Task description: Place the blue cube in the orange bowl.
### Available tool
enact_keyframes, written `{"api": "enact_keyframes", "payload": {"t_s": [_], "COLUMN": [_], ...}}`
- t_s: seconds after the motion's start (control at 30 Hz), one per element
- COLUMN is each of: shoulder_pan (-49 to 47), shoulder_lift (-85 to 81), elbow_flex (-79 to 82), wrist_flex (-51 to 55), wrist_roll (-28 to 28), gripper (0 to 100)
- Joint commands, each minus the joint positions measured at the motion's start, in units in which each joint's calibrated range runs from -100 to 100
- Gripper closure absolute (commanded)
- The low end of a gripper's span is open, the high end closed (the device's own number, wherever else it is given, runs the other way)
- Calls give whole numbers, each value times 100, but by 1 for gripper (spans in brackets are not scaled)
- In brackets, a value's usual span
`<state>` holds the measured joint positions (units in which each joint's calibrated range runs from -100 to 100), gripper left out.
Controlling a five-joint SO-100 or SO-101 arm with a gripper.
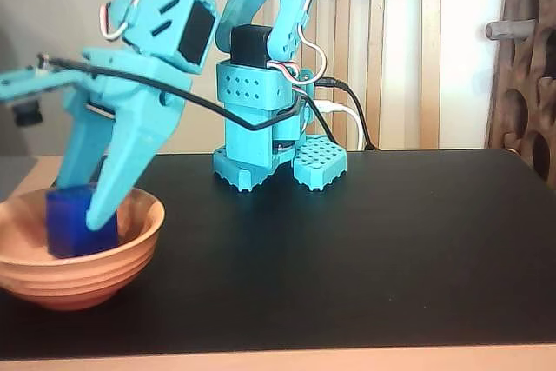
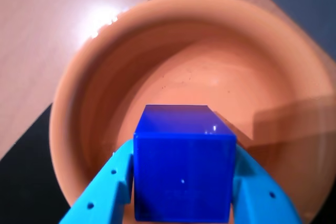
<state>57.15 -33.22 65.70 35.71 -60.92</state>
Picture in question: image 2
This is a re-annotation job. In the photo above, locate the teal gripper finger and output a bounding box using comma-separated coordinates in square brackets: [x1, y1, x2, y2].
[59, 138, 135, 224]
[230, 142, 303, 224]

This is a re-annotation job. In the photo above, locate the black mat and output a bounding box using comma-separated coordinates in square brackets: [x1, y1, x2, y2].
[0, 0, 192, 224]

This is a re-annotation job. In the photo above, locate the blue cube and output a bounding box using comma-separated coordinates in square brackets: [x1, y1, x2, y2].
[133, 104, 237, 222]

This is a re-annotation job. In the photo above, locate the orange bowl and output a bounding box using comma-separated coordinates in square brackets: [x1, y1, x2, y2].
[49, 0, 336, 224]

